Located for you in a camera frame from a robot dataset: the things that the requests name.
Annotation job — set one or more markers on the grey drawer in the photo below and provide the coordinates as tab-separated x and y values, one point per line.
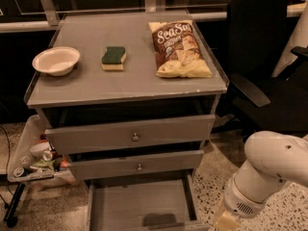
143	164
148	202
119	135

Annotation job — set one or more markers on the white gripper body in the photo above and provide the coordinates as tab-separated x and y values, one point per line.
240	200

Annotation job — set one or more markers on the grey drawer cabinet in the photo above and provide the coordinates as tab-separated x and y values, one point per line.
90	95

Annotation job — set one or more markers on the white bowl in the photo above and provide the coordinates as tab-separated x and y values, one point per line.
56	61

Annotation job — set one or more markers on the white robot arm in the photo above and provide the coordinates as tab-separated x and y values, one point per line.
273	162

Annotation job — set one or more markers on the grey bottom drawer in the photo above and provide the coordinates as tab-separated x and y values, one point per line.
148	202

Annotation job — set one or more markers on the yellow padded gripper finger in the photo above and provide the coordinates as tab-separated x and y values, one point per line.
225	218

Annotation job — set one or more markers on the black office chair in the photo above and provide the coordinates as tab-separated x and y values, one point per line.
258	100

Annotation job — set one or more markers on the brown chips bag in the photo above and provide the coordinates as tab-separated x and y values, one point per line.
177	52

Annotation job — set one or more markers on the black stand leg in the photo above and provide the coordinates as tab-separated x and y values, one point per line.
9	217

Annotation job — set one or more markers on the green yellow sponge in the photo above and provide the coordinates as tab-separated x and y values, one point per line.
114	58

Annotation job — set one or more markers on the grey top drawer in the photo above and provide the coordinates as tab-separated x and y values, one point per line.
119	135

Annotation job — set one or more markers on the metal railing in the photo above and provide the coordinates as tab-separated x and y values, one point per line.
41	15

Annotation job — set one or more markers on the clear plastic trash bin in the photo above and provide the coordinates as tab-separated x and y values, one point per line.
27	165

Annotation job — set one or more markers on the grey middle drawer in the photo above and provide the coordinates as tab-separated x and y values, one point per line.
143	164

